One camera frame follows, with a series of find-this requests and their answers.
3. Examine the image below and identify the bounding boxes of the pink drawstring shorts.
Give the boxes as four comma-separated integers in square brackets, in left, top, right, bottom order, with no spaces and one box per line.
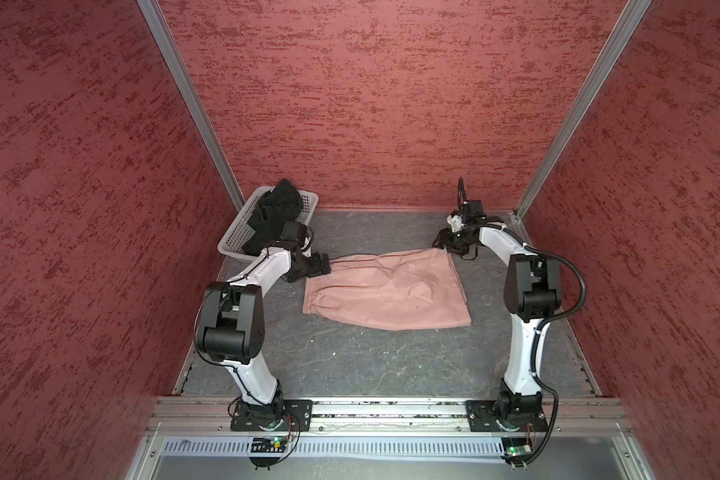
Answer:
[302,248,472,331]

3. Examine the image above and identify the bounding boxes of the black shorts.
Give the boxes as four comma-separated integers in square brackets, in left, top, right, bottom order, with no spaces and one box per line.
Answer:
[242,179,303,256]

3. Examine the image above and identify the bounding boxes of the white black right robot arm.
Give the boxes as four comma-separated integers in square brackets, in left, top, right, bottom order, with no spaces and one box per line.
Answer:
[433,215,562,432]

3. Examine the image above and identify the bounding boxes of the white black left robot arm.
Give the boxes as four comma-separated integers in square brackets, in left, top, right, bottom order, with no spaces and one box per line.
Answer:
[193,240,331,431]

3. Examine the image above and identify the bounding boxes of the white perforated plastic basket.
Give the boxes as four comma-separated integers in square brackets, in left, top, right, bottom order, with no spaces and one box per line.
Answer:
[217,186,320,261]

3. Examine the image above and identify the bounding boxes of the left green circuit board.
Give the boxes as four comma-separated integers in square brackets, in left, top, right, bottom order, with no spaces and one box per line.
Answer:
[250,437,288,454]

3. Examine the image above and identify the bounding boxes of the green circuit board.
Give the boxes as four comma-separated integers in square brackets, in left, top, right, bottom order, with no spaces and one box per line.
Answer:
[250,437,288,454]
[501,437,534,464]

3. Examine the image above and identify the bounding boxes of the right green circuit board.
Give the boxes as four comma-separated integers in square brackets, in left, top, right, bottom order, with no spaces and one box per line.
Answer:
[501,437,534,464]

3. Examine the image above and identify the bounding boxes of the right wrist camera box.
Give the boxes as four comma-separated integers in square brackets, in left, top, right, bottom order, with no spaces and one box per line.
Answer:
[447,200,487,233]

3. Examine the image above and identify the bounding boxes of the black corrugated right cable conduit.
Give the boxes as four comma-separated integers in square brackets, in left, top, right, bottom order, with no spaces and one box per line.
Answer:
[457,176,587,466]

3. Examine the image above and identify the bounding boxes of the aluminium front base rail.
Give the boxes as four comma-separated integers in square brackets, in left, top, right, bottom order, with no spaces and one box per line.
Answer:
[147,396,634,437]

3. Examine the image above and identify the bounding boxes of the white slotted cable duct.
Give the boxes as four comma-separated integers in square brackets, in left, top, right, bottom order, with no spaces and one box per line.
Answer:
[160,436,503,461]

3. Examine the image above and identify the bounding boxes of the aluminium left corner post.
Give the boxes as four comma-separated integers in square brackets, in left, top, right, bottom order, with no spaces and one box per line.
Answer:
[137,0,245,211]

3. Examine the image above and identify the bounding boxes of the aluminium corner post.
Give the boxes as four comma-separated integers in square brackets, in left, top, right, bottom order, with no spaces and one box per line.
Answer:
[137,0,245,211]
[514,0,652,222]

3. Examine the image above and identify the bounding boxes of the aluminium right corner post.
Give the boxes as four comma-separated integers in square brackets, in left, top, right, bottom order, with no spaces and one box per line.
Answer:
[514,0,652,222]

